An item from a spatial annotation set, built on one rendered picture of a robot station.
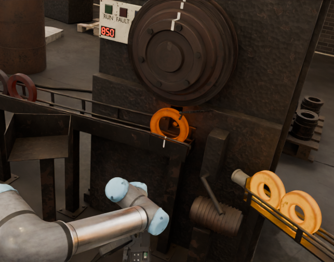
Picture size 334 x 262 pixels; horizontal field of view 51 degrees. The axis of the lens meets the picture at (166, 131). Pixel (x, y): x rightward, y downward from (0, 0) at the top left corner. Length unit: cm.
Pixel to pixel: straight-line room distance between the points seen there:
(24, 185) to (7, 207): 165
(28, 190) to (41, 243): 166
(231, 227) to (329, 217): 127
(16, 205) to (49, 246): 12
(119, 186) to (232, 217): 62
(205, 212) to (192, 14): 81
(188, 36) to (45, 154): 83
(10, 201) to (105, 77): 107
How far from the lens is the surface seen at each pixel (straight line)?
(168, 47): 137
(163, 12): 143
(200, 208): 155
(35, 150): 172
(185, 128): 158
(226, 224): 154
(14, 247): 81
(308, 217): 132
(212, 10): 139
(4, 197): 88
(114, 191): 110
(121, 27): 173
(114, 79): 179
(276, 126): 157
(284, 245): 232
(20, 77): 207
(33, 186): 248
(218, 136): 153
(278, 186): 137
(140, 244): 118
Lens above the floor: 150
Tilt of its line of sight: 28 degrees down
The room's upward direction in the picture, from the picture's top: 8 degrees clockwise
